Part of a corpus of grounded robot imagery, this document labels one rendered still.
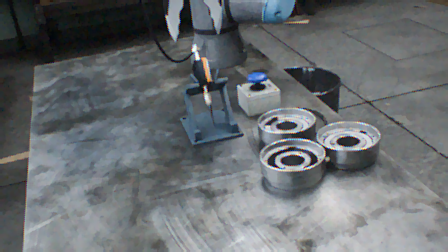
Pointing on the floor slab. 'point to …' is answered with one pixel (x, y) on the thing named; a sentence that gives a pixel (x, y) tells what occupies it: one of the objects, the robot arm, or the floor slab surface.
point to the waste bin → (315, 81)
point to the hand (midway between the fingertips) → (197, 33)
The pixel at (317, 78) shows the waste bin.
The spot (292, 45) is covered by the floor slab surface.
